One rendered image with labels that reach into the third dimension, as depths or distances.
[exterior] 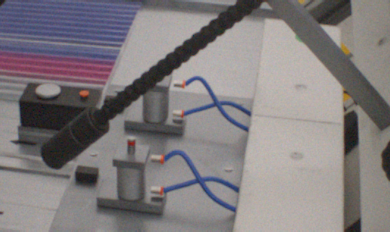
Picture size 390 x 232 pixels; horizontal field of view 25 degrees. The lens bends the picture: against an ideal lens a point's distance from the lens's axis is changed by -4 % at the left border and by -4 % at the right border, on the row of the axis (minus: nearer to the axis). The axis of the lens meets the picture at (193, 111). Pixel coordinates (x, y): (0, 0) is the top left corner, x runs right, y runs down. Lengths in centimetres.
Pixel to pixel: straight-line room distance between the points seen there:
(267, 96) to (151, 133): 11
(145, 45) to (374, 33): 30
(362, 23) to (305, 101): 15
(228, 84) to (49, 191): 26
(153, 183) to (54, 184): 13
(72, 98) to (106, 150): 11
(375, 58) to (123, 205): 28
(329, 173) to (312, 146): 4
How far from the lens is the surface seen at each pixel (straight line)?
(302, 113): 77
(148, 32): 106
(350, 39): 199
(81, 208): 68
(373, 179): 67
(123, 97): 49
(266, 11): 112
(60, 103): 84
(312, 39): 67
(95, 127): 50
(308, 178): 69
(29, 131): 86
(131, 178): 67
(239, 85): 96
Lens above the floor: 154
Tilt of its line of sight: 26 degrees down
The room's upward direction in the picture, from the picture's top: 54 degrees clockwise
